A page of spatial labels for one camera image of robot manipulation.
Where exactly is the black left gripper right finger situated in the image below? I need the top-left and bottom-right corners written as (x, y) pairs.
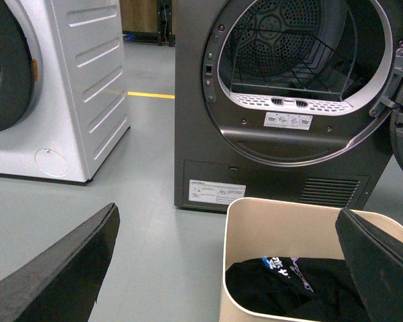
top-left (335, 208), bottom-right (403, 321)

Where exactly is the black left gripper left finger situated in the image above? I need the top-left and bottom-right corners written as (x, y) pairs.
top-left (0, 203), bottom-right (120, 321)

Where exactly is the black printed t-shirt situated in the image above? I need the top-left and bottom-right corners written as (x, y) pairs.
top-left (225, 256), bottom-right (369, 321)

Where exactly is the beige laundry hamper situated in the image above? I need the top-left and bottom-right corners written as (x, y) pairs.
top-left (219, 197), bottom-right (403, 321)

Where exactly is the wooden cabinet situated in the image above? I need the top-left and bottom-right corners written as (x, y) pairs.
top-left (120, 0), bottom-right (157, 33)

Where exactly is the dark grey dryer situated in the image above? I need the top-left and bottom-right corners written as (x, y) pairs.
top-left (174, 1), bottom-right (403, 211)

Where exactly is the white washing machine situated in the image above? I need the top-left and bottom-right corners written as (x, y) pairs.
top-left (0, 1), bottom-right (130, 182)

